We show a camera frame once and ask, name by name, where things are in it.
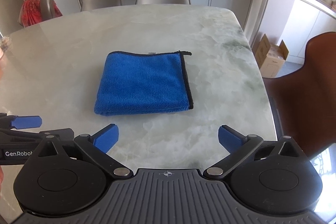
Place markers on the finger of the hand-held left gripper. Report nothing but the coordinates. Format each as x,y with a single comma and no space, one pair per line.
21,134
26,121

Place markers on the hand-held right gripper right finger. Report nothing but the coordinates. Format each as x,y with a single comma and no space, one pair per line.
231,138

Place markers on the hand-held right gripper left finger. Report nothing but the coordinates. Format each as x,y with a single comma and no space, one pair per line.
106,138

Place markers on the blue towel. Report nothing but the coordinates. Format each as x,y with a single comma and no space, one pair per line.
141,87

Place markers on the snack dish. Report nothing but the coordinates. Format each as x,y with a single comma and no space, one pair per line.
5,46

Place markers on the cardboard box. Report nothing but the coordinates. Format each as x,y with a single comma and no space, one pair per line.
270,58

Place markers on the brown leather chair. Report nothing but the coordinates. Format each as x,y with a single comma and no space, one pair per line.
309,95

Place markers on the chair with red cloth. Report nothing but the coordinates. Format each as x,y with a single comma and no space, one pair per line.
32,10

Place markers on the grey-brown chair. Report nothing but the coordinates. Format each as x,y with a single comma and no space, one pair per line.
48,3

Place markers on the white counter cabinet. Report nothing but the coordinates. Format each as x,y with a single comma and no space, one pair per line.
307,29

